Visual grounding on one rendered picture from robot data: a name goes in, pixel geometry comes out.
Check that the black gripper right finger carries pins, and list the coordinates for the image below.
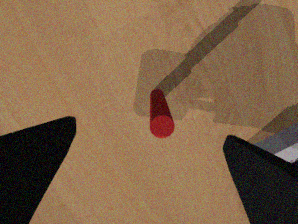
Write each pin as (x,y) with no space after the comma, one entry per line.
(267,184)

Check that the red peg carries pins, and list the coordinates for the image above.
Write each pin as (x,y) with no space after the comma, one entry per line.
(161,120)

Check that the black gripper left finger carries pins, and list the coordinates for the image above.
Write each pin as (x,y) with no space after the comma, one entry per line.
(29,159)

